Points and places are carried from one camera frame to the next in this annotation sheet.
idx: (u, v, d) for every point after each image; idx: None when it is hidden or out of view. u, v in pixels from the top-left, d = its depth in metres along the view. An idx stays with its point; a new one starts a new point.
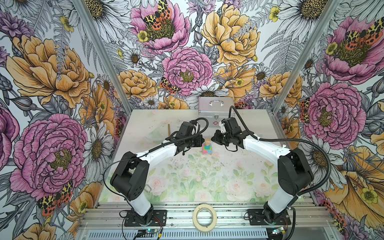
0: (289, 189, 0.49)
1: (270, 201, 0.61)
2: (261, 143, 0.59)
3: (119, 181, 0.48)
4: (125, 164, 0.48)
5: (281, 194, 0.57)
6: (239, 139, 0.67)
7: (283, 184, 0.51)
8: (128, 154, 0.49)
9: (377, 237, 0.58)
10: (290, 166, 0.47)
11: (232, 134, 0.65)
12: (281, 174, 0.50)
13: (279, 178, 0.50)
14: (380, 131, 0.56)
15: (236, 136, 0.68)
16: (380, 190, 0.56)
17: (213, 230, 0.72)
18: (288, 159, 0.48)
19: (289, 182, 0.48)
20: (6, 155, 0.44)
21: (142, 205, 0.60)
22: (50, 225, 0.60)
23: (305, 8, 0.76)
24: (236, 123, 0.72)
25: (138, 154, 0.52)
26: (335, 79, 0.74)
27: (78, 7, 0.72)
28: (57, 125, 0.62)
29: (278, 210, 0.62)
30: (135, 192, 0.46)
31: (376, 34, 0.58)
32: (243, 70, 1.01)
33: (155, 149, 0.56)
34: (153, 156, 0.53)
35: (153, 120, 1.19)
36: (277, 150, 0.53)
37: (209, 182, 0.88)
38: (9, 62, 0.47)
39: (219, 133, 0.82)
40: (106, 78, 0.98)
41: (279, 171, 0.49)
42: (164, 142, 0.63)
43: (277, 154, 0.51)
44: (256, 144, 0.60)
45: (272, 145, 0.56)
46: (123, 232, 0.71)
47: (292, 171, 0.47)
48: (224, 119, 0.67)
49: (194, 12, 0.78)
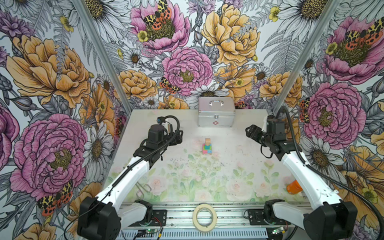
0: (311, 232, 0.44)
1: (276, 206, 0.64)
2: (306, 175, 0.47)
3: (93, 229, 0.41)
4: (86, 214, 0.40)
5: (295, 216, 0.53)
6: (279, 148, 0.56)
7: (308, 225, 0.45)
8: (87, 200, 0.41)
9: (377, 237, 0.58)
10: (332, 219, 0.38)
11: (273, 140, 0.61)
12: (311, 216, 0.43)
13: (305, 218, 0.48)
14: (380, 131, 0.56)
15: (276, 143, 0.58)
16: (380, 189, 0.56)
17: (213, 230, 0.72)
18: (333, 210, 0.39)
19: (318, 229, 0.41)
20: (6, 155, 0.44)
21: (137, 215, 0.59)
22: (50, 225, 0.60)
23: (305, 8, 0.76)
24: (282, 129, 0.60)
25: (100, 195, 0.43)
26: (335, 79, 0.74)
27: (78, 7, 0.72)
28: (57, 125, 0.62)
29: (277, 216, 0.63)
30: (110, 236, 0.41)
31: (376, 34, 0.58)
32: (243, 70, 1.01)
33: (120, 180, 0.47)
34: (119, 191, 0.44)
35: (153, 120, 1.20)
36: (322, 192, 0.42)
37: (209, 182, 0.88)
38: (9, 62, 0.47)
39: (259, 132, 0.72)
40: (106, 78, 0.98)
41: (310, 213, 0.49)
42: (131, 163, 0.53)
43: (322, 199, 0.41)
44: (298, 169, 0.49)
45: (319, 182, 0.45)
46: (123, 232, 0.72)
47: (330, 224, 0.38)
48: (269, 120, 0.63)
49: (194, 12, 0.78)
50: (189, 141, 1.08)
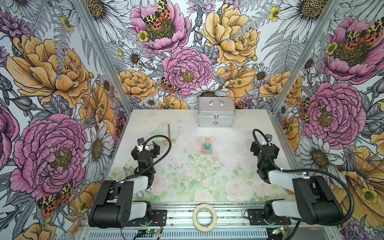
0: (307, 217, 0.45)
1: (275, 203, 0.65)
2: (283, 175, 0.59)
3: (100, 214, 0.42)
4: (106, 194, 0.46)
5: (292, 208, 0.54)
6: (265, 176, 0.69)
7: (302, 210, 0.46)
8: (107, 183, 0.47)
9: (377, 237, 0.58)
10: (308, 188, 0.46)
11: (262, 168, 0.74)
12: (299, 199, 0.47)
13: (298, 205, 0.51)
14: (380, 131, 0.56)
15: (264, 172, 0.70)
16: (380, 189, 0.56)
17: (213, 230, 0.72)
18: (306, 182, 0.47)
19: (308, 207, 0.44)
20: (6, 155, 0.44)
21: (137, 211, 0.58)
22: (50, 225, 0.60)
23: (305, 8, 0.76)
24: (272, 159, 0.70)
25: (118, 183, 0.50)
26: (335, 79, 0.74)
27: (78, 7, 0.72)
28: (56, 125, 0.62)
29: (278, 214, 0.63)
30: (123, 215, 0.42)
31: (376, 34, 0.58)
32: (243, 70, 1.01)
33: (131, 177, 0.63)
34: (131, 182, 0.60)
35: (153, 120, 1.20)
36: None
37: (209, 182, 0.88)
38: (9, 62, 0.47)
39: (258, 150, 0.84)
40: (106, 78, 0.98)
41: (298, 196, 0.48)
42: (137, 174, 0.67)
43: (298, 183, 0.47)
44: (279, 175, 0.61)
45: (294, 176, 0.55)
46: (122, 232, 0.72)
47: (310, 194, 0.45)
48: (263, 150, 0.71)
49: (194, 12, 0.78)
50: (189, 141, 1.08)
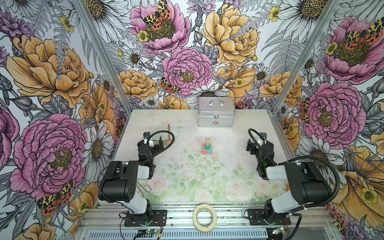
0: (298, 198, 0.48)
1: (274, 200, 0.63)
2: (279, 167, 0.62)
3: (108, 188, 0.46)
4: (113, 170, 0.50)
5: (288, 198, 0.56)
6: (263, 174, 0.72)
7: (294, 192, 0.49)
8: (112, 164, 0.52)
9: (377, 237, 0.58)
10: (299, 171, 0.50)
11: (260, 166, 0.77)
12: (291, 181, 0.51)
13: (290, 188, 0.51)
14: (380, 131, 0.56)
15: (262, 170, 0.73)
16: (380, 189, 0.56)
17: (213, 230, 0.72)
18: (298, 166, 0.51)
19: (299, 188, 0.47)
20: (6, 155, 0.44)
21: (139, 201, 0.60)
22: (50, 225, 0.60)
23: (305, 8, 0.76)
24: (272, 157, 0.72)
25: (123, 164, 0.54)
26: (335, 79, 0.74)
27: (78, 7, 0.72)
28: (57, 125, 0.62)
29: (278, 211, 0.63)
30: (131, 188, 0.47)
31: (376, 34, 0.58)
32: (243, 70, 1.01)
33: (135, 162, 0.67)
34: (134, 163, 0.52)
35: (153, 120, 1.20)
36: None
37: (209, 182, 0.88)
38: (9, 62, 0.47)
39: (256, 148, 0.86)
40: (106, 78, 0.98)
41: (290, 178, 0.51)
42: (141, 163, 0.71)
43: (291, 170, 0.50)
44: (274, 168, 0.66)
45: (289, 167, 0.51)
46: (121, 232, 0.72)
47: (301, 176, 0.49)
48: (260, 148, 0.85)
49: (194, 12, 0.78)
50: (189, 141, 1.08)
